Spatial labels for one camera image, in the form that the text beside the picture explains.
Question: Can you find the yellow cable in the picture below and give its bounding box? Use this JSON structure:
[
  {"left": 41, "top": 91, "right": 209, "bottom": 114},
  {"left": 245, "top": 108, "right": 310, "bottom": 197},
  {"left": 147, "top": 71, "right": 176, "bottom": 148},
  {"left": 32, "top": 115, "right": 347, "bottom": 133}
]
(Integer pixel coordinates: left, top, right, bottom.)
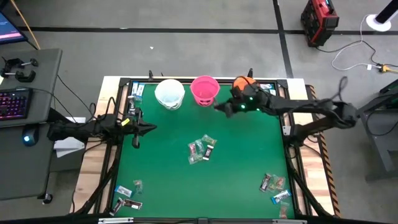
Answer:
[{"left": 10, "top": 0, "right": 41, "bottom": 50}]

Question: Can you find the pink plastic halloween bucket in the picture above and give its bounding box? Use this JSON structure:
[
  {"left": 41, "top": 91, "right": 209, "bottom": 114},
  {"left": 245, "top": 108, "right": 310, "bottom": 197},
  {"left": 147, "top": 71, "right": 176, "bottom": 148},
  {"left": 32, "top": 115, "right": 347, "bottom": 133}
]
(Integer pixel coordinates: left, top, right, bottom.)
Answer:
[{"left": 190, "top": 75, "right": 221, "bottom": 108}]

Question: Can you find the computer monitor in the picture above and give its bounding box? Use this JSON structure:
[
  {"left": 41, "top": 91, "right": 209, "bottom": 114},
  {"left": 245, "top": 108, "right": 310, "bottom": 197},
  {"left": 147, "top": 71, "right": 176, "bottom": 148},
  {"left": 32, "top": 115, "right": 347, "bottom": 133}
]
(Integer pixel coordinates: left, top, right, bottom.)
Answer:
[{"left": 0, "top": 11, "right": 28, "bottom": 45}]

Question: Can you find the black computer mouse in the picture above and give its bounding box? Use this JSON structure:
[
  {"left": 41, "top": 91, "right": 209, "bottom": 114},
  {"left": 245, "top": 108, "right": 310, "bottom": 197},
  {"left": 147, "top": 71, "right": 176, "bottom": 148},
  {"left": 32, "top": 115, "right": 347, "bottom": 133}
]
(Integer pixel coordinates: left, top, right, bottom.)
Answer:
[{"left": 21, "top": 124, "right": 40, "bottom": 147}]

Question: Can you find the black metal table frame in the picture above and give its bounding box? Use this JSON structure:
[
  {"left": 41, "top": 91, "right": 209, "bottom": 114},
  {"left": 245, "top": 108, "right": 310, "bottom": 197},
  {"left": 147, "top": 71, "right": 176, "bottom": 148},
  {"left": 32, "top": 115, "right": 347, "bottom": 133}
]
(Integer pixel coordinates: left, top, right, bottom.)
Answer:
[{"left": 73, "top": 76, "right": 335, "bottom": 224}]

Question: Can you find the backlit black keyboard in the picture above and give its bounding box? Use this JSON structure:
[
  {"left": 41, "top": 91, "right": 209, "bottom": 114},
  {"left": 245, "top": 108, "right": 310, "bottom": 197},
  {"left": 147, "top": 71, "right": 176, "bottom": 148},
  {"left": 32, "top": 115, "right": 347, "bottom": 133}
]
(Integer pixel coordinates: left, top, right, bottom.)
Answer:
[{"left": 0, "top": 88, "right": 34, "bottom": 121}]

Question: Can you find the grey desk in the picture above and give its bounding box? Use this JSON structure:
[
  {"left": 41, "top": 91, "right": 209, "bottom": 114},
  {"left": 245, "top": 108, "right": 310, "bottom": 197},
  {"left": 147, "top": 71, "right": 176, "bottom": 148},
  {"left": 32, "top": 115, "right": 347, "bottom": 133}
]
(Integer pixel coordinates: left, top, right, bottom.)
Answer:
[{"left": 0, "top": 48, "right": 63, "bottom": 202}]

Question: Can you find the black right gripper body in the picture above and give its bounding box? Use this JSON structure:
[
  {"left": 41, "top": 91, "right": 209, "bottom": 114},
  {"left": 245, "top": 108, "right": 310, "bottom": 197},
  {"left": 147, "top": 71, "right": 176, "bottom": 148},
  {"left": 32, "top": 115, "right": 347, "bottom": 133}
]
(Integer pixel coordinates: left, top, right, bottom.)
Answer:
[{"left": 229, "top": 83, "right": 271, "bottom": 113}]

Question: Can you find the orange plastic halloween bucket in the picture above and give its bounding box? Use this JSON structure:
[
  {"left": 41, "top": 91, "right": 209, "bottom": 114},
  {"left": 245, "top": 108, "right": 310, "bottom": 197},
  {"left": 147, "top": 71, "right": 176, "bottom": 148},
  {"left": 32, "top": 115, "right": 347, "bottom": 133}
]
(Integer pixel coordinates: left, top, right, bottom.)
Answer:
[{"left": 233, "top": 76, "right": 259, "bottom": 91}]

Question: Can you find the white paper sheet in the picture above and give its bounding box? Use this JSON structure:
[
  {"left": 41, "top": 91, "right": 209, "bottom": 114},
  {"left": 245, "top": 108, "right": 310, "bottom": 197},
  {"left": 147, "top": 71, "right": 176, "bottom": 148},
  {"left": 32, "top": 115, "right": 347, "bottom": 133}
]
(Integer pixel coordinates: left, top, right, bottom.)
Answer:
[{"left": 53, "top": 116, "right": 86, "bottom": 159}]

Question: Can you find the yellow plug connector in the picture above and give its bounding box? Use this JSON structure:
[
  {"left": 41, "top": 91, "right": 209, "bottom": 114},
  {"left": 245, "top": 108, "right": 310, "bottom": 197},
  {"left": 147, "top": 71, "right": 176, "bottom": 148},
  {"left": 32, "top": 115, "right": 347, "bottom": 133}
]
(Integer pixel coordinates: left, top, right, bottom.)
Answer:
[{"left": 377, "top": 63, "right": 398, "bottom": 74}]

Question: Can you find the white round stand base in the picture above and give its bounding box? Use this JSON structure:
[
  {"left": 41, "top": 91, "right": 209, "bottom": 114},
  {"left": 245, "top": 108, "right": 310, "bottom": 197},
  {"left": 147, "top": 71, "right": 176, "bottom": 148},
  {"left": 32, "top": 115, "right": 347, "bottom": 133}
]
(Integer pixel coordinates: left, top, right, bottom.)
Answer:
[{"left": 365, "top": 13, "right": 392, "bottom": 32}]

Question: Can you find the dark brown candy bar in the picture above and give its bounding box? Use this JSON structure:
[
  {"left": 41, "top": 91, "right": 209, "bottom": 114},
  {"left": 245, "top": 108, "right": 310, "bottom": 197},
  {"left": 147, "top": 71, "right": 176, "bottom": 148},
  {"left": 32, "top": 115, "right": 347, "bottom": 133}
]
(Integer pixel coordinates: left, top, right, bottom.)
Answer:
[
  {"left": 109, "top": 197, "right": 124, "bottom": 217},
  {"left": 123, "top": 198, "right": 144, "bottom": 210},
  {"left": 202, "top": 144, "right": 215, "bottom": 161},
  {"left": 259, "top": 173, "right": 272, "bottom": 192}
]

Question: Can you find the white plastic halloween bucket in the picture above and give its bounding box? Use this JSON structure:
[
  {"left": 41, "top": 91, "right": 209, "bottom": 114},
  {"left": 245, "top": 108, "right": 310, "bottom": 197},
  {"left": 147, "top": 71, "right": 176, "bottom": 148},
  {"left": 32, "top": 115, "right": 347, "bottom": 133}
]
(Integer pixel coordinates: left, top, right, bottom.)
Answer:
[{"left": 154, "top": 78, "right": 186, "bottom": 111}]

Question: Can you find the red black tool case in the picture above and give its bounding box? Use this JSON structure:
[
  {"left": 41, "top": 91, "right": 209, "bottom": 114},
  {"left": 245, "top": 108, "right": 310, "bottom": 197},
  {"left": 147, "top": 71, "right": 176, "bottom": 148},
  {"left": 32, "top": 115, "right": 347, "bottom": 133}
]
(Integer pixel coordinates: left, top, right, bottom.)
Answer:
[{"left": 300, "top": 0, "right": 340, "bottom": 48}]

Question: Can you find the black screw clamp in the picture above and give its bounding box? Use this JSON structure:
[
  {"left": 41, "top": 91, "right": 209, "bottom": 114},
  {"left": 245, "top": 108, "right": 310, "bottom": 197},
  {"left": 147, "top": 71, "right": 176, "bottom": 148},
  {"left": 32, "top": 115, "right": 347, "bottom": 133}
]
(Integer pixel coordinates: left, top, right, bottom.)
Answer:
[
  {"left": 1, "top": 57, "right": 40, "bottom": 71},
  {"left": 0, "top": 70, "right": 37, "bottom": 83}
]

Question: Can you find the green felt mat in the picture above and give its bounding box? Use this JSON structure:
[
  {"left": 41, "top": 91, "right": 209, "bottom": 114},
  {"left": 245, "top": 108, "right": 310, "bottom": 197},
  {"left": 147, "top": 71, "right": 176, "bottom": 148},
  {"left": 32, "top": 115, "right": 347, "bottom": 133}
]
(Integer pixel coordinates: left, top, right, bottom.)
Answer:
[{"left": 111, "top": 82, "right": 295, "bottom": 219}]

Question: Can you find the black desk cable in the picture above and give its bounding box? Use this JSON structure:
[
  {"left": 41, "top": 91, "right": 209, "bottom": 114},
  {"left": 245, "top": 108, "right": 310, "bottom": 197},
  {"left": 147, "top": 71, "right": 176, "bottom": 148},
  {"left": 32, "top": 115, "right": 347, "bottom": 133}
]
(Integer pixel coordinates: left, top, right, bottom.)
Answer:
[{"left": 57, "top": 74, "right": 97, "bottom": 124}]

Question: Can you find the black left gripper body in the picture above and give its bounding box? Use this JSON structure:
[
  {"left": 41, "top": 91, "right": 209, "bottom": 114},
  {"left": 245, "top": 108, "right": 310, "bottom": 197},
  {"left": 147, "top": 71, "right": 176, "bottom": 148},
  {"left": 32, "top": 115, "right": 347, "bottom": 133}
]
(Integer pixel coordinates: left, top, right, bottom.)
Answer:
[{"left": 126, "top": 107, "right": 147, "bottom": 149}]

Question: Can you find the white floor cable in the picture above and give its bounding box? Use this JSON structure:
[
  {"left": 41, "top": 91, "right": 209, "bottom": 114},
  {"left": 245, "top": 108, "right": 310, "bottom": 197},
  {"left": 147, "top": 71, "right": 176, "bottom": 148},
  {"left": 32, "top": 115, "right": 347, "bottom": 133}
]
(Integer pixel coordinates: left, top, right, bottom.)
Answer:
[{"left": 331, "top": 14, "right": 382, "bottom": 72}]

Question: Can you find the black orange hazard tape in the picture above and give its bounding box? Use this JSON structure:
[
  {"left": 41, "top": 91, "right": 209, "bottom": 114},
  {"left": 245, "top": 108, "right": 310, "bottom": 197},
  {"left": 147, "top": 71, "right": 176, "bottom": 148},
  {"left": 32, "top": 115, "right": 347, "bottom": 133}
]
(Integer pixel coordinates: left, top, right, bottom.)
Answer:
[{"left": 306, "top": 84, "right": 342, "bottom": 218}]

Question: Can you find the silver metal bracket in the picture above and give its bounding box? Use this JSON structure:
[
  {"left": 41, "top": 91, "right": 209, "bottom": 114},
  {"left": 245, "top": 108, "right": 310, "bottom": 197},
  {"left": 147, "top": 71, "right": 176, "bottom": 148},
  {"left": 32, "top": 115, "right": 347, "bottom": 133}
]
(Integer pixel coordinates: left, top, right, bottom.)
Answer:
[
  {"left": 98, "top": 217, "right": 134, "bottom": 224},
  {"left": 272, "top": 218, "right": 308, "bottom": 224}
]

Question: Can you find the black floor cable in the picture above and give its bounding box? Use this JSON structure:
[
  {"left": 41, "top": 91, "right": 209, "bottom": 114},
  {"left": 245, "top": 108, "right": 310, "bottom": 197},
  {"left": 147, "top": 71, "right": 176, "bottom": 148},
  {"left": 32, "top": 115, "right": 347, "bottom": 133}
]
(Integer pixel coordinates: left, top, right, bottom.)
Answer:
[{"left": 315, "top": 39, "right": 398, "bottom": 68}]

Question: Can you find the grey metal stand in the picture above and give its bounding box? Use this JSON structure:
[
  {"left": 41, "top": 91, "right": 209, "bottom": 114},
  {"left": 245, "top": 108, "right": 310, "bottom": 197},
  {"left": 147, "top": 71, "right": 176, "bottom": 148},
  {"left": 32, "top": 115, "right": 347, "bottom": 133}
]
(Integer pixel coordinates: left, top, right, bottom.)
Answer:
[{"left": 356, "top": 79, "right": 398, "bottom": 181}]

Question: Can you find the black stand pole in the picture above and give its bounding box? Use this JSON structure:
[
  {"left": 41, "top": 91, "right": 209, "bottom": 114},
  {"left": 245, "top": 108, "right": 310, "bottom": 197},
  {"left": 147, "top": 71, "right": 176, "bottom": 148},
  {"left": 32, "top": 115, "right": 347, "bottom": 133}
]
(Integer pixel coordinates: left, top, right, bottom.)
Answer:
[{"left": 374, "top": 0, "right": 398, "bottom": 24}]

